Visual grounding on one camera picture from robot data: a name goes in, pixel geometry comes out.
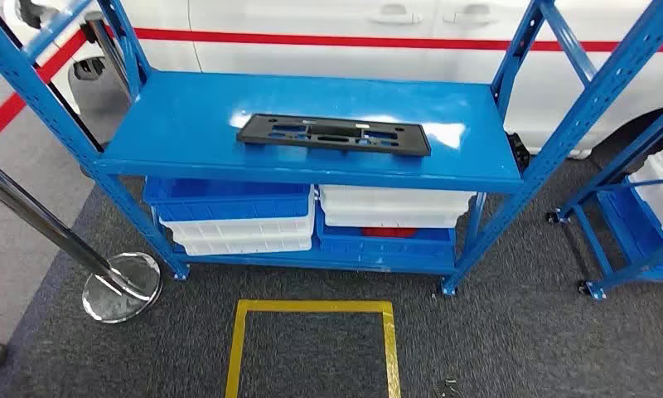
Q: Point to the black plastic car part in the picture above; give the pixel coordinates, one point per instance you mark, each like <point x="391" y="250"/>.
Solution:
<point x="414" y="144"/>

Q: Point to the blue metal shelf rack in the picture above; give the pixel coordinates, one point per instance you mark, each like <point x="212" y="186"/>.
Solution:
<point x="309" y="110"/>
<point x="633" y="231"/>

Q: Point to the red object in bin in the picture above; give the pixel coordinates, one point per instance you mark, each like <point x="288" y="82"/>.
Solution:
<point x="389" y="232"/>

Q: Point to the white car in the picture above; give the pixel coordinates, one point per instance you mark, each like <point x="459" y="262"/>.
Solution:
<point x="337" y="60"/>

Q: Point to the red barrier belt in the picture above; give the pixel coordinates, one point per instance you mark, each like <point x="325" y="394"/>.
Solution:
<point x="2" y="115"/>
<point x="337" y="40"/>

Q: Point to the black ribbed plastic object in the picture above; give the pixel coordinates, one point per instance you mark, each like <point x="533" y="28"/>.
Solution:
<point x="518" y="151"/>

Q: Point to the small dark floor object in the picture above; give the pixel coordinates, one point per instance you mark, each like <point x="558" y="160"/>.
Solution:
<point x="448" y="387"/>

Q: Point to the thin black stanchion pole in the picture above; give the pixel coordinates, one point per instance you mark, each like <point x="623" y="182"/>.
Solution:
<point x="76" y="115"/>

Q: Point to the chrome stanchion post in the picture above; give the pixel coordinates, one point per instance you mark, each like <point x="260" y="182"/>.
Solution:
<point x="123" y="291"/>

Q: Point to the dark stanchion post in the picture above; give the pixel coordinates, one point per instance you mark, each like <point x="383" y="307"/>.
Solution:
<point x="107" y="52"/>

